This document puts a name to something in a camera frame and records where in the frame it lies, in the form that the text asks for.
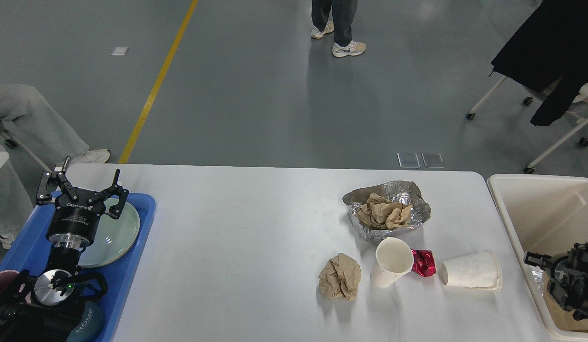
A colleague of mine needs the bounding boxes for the mint green plate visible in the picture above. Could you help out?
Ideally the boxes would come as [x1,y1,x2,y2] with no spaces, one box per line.
[94,201,140,243]

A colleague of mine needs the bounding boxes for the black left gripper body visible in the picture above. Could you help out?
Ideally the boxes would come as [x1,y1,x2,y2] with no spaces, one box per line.
[47,197,106,247]

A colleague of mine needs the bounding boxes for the pink ribbed mug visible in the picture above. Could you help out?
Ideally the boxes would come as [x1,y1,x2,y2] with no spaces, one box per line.
[0,270,19,294]

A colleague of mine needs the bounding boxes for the aluminium foil sheet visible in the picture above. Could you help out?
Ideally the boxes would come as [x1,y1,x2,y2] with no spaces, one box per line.
[529,266,549,296]

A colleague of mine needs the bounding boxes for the aluminium foil with paper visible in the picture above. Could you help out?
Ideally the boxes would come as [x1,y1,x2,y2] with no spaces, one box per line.
[342,181,431,243]

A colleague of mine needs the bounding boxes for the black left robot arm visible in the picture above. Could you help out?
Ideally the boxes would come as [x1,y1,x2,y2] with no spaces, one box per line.
[0,157,129,342]

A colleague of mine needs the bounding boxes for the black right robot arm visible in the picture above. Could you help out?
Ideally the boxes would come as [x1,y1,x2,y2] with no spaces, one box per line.
[524,242,588,321]

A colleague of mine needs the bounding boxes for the standing person in jeans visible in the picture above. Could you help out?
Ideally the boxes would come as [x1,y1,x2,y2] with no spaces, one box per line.
[311,0,366,58]

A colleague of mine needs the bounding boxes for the dark teal mug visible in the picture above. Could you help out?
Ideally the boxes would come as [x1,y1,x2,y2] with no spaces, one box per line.
[66,302,105,342]

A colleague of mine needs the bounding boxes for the beige plastic bin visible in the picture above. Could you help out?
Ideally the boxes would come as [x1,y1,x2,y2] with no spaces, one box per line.
[487,174,588,342]

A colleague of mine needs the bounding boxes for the white paper cup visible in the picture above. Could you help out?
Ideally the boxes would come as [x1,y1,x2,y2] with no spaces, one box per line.
[370,237,414,288]

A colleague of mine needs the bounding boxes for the red foil wrapper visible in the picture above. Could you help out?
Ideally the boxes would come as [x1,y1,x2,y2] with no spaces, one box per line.
[411,249,436,277]

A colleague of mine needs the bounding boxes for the seated person grey trousers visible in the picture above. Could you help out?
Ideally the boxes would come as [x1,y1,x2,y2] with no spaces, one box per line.
[0,84,111,249]

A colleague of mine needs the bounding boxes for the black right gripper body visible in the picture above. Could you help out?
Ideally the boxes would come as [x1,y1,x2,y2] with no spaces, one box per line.
[548,256,570,297]

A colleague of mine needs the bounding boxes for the grey chair with legs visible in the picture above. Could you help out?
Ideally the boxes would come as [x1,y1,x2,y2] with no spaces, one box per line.
[0,121,52,171]

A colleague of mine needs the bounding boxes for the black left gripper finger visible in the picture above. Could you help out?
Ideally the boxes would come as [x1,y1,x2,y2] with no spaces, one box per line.
[87,170,130,220]
[37,157,79,205]

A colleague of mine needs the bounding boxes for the brown paper ball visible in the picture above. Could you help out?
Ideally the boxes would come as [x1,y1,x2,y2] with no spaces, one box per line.
[318,253,362,301]

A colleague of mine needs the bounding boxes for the black jacket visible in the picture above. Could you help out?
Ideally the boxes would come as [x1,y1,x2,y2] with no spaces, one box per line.
[491,0,588,126]

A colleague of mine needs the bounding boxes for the white tissue roll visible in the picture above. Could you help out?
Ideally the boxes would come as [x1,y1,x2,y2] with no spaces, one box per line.
[437,250,502,291]

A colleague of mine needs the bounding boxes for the crumpled brown paper in foil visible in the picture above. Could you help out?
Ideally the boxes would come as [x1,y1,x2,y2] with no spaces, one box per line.
[354,193,413,231]

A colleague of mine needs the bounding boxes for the blue plastic tray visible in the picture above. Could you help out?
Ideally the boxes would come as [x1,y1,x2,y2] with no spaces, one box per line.
[0,193,155,342]

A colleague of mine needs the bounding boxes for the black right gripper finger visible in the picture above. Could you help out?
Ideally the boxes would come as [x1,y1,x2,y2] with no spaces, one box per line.
[524,252,553,270]

